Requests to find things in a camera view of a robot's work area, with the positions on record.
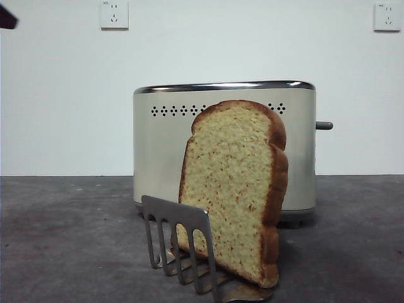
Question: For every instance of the slice of toast bread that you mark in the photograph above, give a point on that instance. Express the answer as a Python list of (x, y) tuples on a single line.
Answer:
[(227, 176)]

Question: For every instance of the grey toaster lever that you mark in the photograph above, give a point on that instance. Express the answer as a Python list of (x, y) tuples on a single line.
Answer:
[(325, 125)]

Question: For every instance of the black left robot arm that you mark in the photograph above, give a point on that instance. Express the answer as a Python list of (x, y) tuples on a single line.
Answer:
[(6, 19)]

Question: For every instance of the cream and steel toaster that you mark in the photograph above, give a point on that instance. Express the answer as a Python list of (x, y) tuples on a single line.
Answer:
[(158, 151)]

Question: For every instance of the stainless steel toast rack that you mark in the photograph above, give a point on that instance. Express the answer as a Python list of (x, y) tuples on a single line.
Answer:
[(176, 213)]

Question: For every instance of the white wall socket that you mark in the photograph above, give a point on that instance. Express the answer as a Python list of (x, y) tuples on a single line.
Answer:
[(385, 17), (114, 15)]

